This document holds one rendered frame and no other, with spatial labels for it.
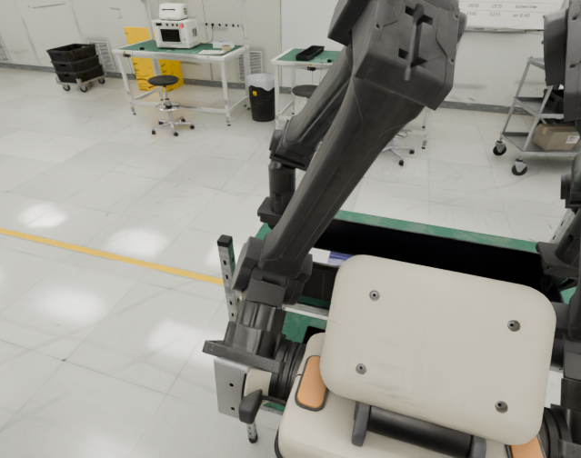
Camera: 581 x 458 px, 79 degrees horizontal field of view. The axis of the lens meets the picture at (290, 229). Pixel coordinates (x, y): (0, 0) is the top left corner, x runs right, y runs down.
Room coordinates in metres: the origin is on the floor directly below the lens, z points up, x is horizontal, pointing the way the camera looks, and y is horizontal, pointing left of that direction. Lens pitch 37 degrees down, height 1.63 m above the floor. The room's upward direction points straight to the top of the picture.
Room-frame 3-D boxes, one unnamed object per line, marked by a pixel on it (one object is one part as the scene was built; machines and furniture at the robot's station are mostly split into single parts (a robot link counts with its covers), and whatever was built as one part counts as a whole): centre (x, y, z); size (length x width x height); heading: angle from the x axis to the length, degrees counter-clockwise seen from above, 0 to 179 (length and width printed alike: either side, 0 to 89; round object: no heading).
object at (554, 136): (3.24, -2.57, 0.30); 0.30 x 0.23 x 0.18; 91
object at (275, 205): (0.66, 0.02, 1.21); 0.10 x 0.07 x 0.07; 73
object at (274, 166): (0.66, 0.02, 1.28); 0.07 x 0.06 x 0.07; 179
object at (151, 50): (4.86, 1.34, 0.40); 1.50 x 0.75 x 0.81; 73
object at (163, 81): (4.20, 1.45, 0.30); 0.51 x 0.50 x 0.60; 29
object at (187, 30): (4.89, 1.39, 1.03); 0.44 x 0.37 x 0.46; 79
